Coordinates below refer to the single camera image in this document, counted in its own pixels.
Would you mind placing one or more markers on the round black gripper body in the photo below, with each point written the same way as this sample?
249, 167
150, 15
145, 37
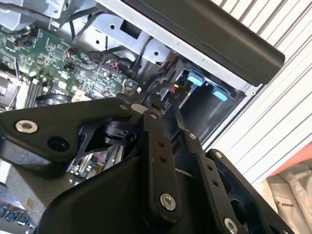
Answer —
104, 207

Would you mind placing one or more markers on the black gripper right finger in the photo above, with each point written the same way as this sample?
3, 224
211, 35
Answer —
209, 175

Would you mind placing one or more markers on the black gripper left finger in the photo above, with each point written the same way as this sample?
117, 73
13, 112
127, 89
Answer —
158, 158

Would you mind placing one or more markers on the blue disk carrier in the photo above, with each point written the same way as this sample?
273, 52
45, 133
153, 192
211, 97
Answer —
195, 80

